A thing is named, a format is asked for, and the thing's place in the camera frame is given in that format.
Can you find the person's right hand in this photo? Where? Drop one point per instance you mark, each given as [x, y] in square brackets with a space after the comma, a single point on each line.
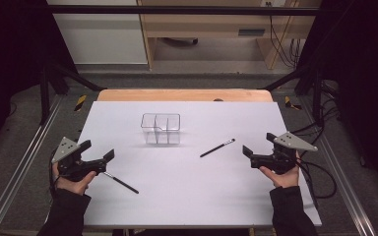
[287, 179]

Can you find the white cabinet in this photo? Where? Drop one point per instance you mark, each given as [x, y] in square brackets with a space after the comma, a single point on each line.
[101, 36]

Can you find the black makeup brush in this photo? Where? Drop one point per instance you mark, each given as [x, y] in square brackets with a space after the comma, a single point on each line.
[215, 150]
[124, 186]

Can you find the person's left hand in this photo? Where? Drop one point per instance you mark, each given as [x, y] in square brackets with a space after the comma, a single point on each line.
[74, 187]

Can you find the black metal stand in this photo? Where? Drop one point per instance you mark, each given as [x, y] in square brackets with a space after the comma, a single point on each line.
[316, 95]
[46, 95]

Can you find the clear plastic organizer container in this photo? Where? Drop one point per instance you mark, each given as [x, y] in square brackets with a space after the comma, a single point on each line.
[160, 129]

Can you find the black horizontal frame bar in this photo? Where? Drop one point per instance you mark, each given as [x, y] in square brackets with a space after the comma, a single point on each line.
[177, 10]

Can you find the aluminium rail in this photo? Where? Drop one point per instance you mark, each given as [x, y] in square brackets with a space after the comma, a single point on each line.
[23, 160]
[338, 167]

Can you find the wooden table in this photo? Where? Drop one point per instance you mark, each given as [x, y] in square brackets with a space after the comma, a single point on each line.
[177, 95]

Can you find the black curtain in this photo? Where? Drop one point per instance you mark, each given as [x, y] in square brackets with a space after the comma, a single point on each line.
[364, 65]
[10, 49]

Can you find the white table cover sheet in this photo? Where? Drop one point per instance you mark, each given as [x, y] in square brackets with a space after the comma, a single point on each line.
[183, 183]

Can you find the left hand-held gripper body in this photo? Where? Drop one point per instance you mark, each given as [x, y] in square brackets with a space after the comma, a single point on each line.
[74, 165]

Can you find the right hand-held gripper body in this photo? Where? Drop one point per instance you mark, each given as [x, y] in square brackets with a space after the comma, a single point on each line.
[280, 160]

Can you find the light wooden desk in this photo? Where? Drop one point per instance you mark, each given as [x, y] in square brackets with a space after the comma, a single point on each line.
[210, 24]

